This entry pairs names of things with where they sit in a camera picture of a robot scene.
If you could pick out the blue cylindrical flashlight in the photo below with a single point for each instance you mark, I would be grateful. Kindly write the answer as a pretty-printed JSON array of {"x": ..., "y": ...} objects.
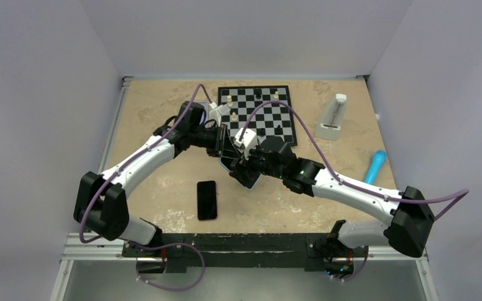
[{"x": 377, "y": 162}]

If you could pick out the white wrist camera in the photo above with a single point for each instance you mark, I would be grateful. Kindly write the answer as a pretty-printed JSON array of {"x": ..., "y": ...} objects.
[
  {"x": 216, "y": 112},
  {"x": 248, "y": 142}
]

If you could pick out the black chess piece near right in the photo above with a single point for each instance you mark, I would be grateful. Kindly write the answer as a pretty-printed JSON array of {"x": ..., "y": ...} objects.
[{"x": 278, "y": 130}]

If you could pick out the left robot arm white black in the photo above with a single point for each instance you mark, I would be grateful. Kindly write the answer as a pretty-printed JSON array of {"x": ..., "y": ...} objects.
[{"x": 101, "y": 204}]

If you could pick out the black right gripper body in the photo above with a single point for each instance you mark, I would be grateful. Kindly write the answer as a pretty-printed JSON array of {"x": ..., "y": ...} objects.
[{"x": 257, "y": 160}]

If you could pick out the black phone magenta edge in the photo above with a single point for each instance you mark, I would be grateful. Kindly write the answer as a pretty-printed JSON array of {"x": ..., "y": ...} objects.
[{"x": 206, "y": 200}]

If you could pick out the phone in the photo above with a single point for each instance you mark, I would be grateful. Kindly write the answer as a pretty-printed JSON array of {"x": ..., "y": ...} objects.
[{"x": 225, "y": 162}]

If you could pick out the black and silver chessboard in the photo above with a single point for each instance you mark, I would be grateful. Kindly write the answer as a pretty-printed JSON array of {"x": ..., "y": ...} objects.
[{"x": 266, "y": 112}]

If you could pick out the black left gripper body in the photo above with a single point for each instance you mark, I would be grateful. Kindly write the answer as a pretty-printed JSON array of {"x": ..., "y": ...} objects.
[{"x": 219, "y": 138}]

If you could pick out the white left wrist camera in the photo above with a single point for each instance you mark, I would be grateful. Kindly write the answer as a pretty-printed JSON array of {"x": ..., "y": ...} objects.
[{"x": 216, "y": 112}]

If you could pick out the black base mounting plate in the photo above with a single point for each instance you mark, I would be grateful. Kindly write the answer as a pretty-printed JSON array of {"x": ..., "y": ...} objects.
[{"x": 313, "y": 252}]

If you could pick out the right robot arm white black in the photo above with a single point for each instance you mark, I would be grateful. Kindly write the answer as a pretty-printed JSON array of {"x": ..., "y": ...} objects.
[{"x": 401, "y": 219}]

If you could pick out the lilac phone case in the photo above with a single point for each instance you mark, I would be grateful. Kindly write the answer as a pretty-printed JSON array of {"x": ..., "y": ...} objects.
[{"x": 198, "y": 113}]

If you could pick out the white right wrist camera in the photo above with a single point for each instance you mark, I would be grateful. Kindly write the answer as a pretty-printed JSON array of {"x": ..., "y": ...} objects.
[{"x": 248, "y": 142}]

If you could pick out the white translucent metronome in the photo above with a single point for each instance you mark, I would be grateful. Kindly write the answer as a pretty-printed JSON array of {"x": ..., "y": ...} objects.
[{"x": 330, "y": 119}]

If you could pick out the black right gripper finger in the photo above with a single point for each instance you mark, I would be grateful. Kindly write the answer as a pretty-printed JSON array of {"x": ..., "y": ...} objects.
[
  {"x": 238, "y": 167},
  {"x": 248, "y": 181}
]

